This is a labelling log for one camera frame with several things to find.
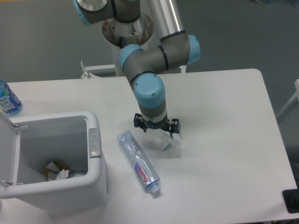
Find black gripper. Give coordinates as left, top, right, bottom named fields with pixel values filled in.
left=134, top=113, right=180, bottom=138

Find white tissue paper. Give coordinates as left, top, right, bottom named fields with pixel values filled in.
left=162, top=132, right=182, bottom=158

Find crushed clear plastic bottle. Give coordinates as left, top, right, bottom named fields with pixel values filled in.
left=117, top=130, right=161, bottom=197

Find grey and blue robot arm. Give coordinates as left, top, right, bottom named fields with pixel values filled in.
left=73, top=0, right=200, bottom=135

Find yellow and white trash wrappers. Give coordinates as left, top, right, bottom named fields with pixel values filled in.
left=45, top=161, right=85, bottom=181

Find white plastic trash can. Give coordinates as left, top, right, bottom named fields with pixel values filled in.
left=0, top=111, right=108, bottom=212

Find white furniture leg at right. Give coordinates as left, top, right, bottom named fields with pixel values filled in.
left=276, top=79, right=299, bottom=123

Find blue labelled water bottle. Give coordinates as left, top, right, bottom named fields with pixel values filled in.
left=0, top=80, right=22, bottom=115

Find black clamp at table edge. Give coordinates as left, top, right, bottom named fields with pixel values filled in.
left=282, top=189, right=299, bottom=214

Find white pedestal base frame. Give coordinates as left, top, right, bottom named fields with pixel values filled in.
left=81, top=61, right=188, bottom=78

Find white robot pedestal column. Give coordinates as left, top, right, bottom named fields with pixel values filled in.
left=102, top=12, right=154, bottom=67

